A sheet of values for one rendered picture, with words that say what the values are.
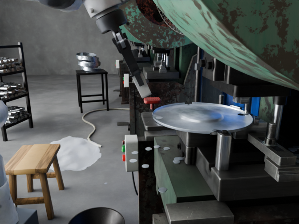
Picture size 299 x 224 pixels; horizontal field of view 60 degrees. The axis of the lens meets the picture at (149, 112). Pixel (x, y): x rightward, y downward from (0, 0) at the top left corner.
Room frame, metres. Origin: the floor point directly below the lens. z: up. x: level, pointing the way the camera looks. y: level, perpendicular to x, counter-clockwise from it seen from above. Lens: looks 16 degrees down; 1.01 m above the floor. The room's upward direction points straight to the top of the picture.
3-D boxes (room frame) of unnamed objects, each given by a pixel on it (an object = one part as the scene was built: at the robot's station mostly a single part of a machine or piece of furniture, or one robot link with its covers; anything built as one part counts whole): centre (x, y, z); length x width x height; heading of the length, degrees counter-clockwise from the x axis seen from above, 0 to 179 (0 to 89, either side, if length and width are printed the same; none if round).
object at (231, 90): (0.75, -0.28, 0.86); 0.20 x 0.16 x 0.05; 7
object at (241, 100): (0.75, -0.27, 0.84); 0.05 x 0.03 x 0.04; 7
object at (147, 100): (1.05, -0.01, 0.72); 0.07 x 0.06 x 0.08; 97
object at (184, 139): (0.73, -0.11, 0.72); 0.25 x 0.14 x 0.14; 97
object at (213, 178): (0.75, -0.28, 0.68); 0.45 x 0.30 x 0.06; 7
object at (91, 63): (3.67, 0.83, 0.40); 0.45 x 0.40 x 0.79; 19
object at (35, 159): (1.41, 0.69, 0.16); 0.34 x 0.24 x 0.34; 6
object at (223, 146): (0.56, -0.17, 0.75); 0.03 x 0.03 x 0.10; 7
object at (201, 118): (0.74, -0.15, 0.78); 0.29 x 0.29 x 0.01
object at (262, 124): (0.75, -0.27, 0.76); 0.15 x 0.09 x 0.05; 7
